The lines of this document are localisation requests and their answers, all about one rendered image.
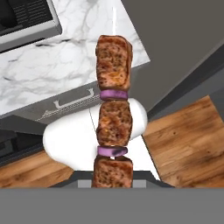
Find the white rounded object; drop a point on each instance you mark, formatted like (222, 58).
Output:
(73, 140)

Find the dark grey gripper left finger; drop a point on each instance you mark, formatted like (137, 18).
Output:
(83, 176)

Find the grey drawer front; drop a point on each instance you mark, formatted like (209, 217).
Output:
(32, 112)

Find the kebab skewer with meat and onion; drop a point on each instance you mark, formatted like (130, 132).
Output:
(113, 67)

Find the silver microwave oven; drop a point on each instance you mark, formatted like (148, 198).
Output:
(29, 32)

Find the grey cabinet side panel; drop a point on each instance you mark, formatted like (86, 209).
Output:
(175, 35)

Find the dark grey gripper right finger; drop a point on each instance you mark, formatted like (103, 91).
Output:
(143, 176)

